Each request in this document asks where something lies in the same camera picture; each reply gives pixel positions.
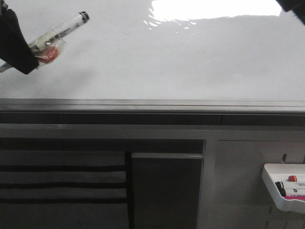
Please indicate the pink eraser in tray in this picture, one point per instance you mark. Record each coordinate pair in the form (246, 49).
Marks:
(301, 198)

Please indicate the dark grey cabinet panel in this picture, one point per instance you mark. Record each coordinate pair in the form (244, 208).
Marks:
(166, 190)

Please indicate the black capped marker in tray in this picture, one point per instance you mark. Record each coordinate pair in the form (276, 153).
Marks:
(291, 189)

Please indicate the red capped marker in tray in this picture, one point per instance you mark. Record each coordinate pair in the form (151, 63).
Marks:
(296, 178)

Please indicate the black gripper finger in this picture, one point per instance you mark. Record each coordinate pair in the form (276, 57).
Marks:
(296, 6)
(14, 50)

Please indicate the white whiteboard with aluminium frame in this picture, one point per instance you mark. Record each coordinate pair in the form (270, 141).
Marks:
(248, 53)

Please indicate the white plastic marker tray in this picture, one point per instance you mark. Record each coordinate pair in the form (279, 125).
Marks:
(280, 172)

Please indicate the white black whiteboard marker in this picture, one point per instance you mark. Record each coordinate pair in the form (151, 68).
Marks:
(49, 46)

